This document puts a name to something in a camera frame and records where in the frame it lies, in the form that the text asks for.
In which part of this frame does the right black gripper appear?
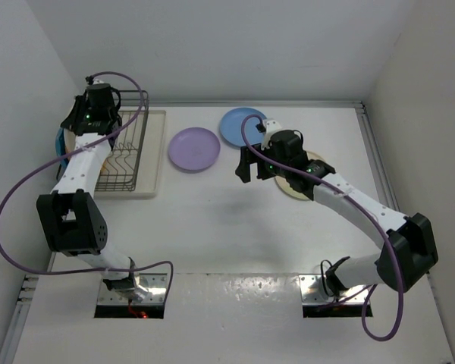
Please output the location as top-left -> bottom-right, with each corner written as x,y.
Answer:
236,143 -> 290,183

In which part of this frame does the cream plate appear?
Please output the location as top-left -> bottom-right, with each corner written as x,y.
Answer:
63,129 -> 76,153

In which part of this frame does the beige green leaf plate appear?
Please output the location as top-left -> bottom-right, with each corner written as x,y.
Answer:
275,150 -> 325,201

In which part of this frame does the teal polka dot plate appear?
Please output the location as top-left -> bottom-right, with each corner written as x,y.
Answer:
55,128 -> 69,170

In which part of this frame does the yellow polka dot plate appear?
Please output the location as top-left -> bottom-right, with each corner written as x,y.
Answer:
62,130 -> 109,171

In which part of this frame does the purple plate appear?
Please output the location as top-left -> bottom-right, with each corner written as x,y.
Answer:
168,127 -> 221,172

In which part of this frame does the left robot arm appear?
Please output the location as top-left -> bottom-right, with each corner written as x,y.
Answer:
36,81 -> 149,303

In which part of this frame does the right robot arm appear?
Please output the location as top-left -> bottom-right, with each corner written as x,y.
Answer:
235,130 -> 438,295

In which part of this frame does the blue plate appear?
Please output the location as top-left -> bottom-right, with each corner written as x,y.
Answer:
219,107 -> 266,148

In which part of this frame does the cream drip tray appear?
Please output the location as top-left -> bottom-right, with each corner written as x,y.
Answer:
95,110 -> 167,199

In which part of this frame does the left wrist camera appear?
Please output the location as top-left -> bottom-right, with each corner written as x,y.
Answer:
85,75 -> 104,86

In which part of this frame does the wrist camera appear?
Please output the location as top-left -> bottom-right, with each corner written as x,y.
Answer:
85,75 -> 104,86
256,118 -> 282,150

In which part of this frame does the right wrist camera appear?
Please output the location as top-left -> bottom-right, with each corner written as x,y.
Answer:
256,118 -> 282,150

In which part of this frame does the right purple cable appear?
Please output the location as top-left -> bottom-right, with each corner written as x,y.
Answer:
241,115 -> 403,342

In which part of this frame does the grey wire dish rack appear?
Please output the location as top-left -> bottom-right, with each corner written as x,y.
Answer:
96,90 -> 149,196

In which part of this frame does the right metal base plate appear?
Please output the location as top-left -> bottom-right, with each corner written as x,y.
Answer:
299,274 -> 369,306

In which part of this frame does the metal base plate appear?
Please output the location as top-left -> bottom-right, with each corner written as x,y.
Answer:
97,273 -> 168,306
299,274 -> 369,306

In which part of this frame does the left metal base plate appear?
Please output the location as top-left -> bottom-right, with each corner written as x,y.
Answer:
97,273 -> 168,306

